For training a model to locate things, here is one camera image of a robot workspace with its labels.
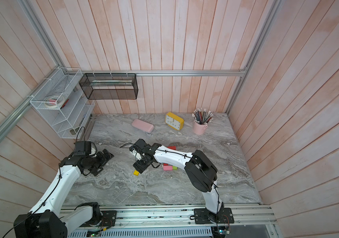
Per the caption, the pink block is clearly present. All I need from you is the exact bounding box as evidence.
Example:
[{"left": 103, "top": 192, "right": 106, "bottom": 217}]
[{"left": 163, "top": 165, "right": 173, "bottom": 171}]

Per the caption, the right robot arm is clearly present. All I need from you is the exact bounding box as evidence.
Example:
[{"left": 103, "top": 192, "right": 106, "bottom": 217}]
[{"left": 129, "top": 139, "right": 223, "bottom": 215}]

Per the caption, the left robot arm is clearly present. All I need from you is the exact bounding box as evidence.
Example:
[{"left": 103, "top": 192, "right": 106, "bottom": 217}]
[{"left": 13, "top": 141, "right": 115, "bottom": 238}]

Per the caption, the pink pencil case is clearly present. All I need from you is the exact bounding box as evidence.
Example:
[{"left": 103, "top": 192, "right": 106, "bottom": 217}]
[{"left": 131, "top": 119, "right": 154, "bottom": 133}]

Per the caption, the yellow alarm clock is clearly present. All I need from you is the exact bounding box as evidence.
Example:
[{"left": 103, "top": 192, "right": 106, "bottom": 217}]
[{"left": 165, "top": 112, "right": 184, "bottom": 131}]

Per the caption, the pink pencil cup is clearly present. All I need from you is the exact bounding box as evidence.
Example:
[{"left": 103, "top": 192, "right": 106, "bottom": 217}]
[{"left": 192, "top": 121, "right": 208, "bottom": 135}]

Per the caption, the tape roll on shelf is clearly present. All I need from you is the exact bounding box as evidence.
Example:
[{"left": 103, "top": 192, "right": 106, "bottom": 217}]
[{"left": 43, "top": 95, "right": 65, "bottom": 109}]

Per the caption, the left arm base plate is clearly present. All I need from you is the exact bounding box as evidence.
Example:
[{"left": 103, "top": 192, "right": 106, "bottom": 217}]
[{"left": 80, "top": 210, "right": 117, "bottom": 228}]

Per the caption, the aluminium front rail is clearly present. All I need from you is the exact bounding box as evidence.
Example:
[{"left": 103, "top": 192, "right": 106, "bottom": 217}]
[{"left": 31, "top": 203, "right": 278, "bottom": 231}]

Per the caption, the black mesh wall basket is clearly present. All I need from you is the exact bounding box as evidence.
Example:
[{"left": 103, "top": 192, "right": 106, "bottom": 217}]
[{"left": 79, "top": 73, "right": 139, "bottom": 100}]

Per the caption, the white wire shelf rack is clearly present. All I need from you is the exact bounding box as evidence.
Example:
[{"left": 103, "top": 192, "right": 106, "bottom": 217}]
[{"left": 30, "top": 67, "right": 95, "bottom": 139}]

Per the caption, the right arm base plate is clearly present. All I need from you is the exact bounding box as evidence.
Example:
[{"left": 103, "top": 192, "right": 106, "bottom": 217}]
[{"left": 193, "top": 207, "right": 235, "bottom": 224}]

